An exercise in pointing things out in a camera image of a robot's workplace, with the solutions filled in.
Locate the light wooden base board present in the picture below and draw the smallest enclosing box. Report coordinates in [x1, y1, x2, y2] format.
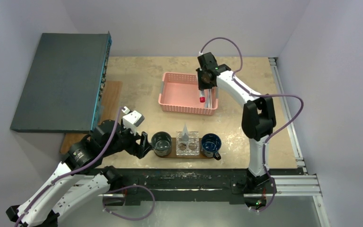
[60, 81, 122, 155]

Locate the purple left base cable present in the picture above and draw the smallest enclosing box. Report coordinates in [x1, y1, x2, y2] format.
[102, 186, 156, 221]

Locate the dark grey shelf board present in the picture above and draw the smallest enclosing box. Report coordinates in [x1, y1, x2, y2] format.
[10, 33, 112, 133]

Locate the white grey toothpaste tube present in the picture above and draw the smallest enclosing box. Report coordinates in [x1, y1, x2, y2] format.
[181, 124, 189, 142]

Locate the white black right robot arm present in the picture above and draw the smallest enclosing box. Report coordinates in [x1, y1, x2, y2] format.
[196, 52, 277, 192]

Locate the clear crystal toothbrush holder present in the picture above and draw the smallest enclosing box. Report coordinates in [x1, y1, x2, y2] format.
[176, 131, 200, 155]

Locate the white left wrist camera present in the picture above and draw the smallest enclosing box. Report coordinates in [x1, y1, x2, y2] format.
[121, 106, 145, 136]

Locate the white red toothpaste tube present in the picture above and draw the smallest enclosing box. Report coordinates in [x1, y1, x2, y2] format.
[199, 90, 206, 103]

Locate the oval dark wooden tray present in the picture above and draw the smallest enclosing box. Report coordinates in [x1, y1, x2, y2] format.
[161, 137, 213, 159]

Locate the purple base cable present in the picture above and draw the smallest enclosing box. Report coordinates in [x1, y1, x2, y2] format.
[247, 175, 278, 214]
[102, 186, 156, 221]

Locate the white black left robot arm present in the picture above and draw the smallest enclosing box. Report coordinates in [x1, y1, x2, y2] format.
[6, 113, 152, 227]

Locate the dark green grey mug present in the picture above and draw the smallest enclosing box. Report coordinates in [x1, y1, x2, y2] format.
[151, 131, 172, 157]

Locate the navy blue mug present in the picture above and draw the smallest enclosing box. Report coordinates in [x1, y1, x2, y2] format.
[200, 133, 222, 160]

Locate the pink perforated plastic basket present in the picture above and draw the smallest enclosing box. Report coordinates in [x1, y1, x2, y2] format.
[158, 72, 218, 116]

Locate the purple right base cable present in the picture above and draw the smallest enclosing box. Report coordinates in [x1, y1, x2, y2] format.
[247, 175, 278, 214]

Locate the aluminium frame rail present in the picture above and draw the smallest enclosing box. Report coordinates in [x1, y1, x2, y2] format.
[268, 58, 321, 197]

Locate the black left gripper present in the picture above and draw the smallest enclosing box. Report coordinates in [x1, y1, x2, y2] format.
[103, 122, 153, 158]

